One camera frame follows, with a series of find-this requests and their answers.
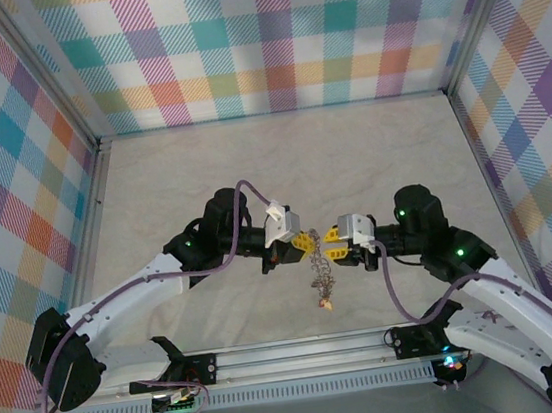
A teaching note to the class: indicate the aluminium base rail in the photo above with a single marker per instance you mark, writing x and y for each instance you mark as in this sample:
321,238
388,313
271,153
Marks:
299,357

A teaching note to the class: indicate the aluminium frame floor rail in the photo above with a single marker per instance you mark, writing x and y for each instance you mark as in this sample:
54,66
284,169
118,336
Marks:
92,229
270,115
494,185

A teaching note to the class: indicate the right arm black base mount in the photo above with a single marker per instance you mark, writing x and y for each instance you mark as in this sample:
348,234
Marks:
414,343

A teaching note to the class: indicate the green circuit board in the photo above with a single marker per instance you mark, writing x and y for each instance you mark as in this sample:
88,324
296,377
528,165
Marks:
177,406

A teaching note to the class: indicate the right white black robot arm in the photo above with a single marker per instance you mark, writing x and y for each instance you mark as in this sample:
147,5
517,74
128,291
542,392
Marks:
520,307

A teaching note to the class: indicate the lit LED controller board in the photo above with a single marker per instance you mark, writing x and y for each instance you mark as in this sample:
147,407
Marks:
451,363

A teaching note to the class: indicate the aluminium frame post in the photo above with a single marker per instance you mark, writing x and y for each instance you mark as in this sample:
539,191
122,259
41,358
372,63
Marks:
60,77
476,15

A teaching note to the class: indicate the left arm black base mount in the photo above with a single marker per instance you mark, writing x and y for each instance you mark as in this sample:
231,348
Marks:
198,369

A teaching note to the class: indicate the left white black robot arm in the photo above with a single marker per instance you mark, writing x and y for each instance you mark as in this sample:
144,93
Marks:
126,295

